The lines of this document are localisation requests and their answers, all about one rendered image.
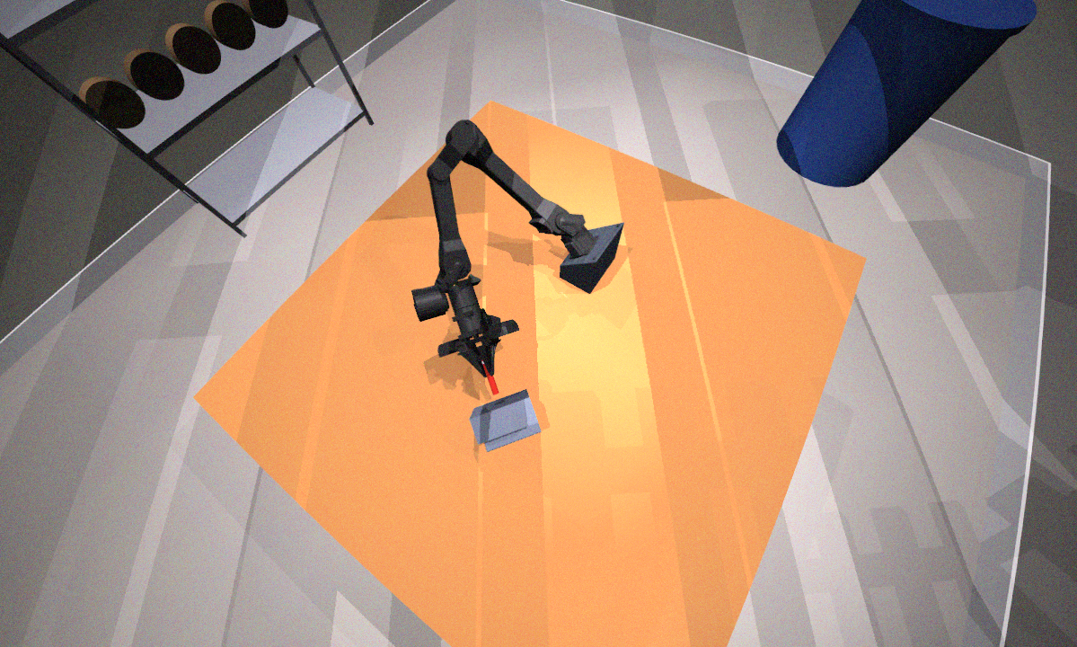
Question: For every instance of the grey sloped panel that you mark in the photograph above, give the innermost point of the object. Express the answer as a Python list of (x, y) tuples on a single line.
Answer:
[(504, 421)]

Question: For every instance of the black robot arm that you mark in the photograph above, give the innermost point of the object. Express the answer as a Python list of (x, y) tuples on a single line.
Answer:
[(466, 142)]

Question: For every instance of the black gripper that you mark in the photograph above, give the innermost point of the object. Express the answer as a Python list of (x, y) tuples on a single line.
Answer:
[(471, 324)]

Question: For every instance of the dark brown peg with red end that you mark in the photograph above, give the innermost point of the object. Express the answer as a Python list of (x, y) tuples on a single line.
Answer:
[(491, 380)]

